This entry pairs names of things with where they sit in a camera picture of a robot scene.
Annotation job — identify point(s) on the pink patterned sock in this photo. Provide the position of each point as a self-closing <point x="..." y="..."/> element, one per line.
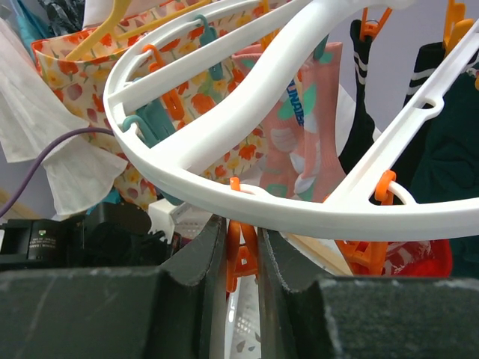
<point x="307" y="129"/>

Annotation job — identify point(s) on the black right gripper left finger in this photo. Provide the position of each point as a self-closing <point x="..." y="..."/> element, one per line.
<point x="175" y="310"/>

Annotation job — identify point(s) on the red white striped sock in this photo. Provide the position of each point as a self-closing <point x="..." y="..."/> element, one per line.
<point x="418" y="259"/>

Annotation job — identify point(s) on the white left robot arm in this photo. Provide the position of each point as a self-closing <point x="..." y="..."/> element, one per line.
<point x="112" y="235"/>

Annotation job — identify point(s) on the white round sock hanger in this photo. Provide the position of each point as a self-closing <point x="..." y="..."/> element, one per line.
<point x="270" y="50"/>

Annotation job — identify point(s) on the dark patterned garment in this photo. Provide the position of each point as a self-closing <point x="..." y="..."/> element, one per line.
<point x="65" y="16"/>

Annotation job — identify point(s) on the dark green sock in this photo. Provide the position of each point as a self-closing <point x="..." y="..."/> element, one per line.
<point x="465" y="257"/>
<point x="448" y="169"/>

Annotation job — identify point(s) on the white shirt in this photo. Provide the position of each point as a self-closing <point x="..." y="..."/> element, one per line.
<point x="97" y="11"/>

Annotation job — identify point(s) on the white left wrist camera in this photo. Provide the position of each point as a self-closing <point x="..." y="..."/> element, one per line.
<point x="171" y="219"/>

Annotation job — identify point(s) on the orange clothespin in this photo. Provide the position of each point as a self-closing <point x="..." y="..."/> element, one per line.
<point x="368" y="258"/>
<point x="242" y="253"/>

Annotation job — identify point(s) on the white plastic basket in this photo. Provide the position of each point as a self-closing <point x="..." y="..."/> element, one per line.
<point x="242" y="322"/>

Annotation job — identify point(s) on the floral orange tote bag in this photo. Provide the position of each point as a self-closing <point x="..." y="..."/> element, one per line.
<point x="79" y="84"/>

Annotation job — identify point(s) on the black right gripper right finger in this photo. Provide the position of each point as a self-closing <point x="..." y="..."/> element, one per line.
<point x="307" y="313"/>

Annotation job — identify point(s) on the wooden right clothes rack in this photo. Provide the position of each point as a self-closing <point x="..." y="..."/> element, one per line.
<point x="324" y="253"/>

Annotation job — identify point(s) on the teal clothespin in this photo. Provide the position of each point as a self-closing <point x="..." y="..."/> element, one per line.
<point x="153" y="122"/>

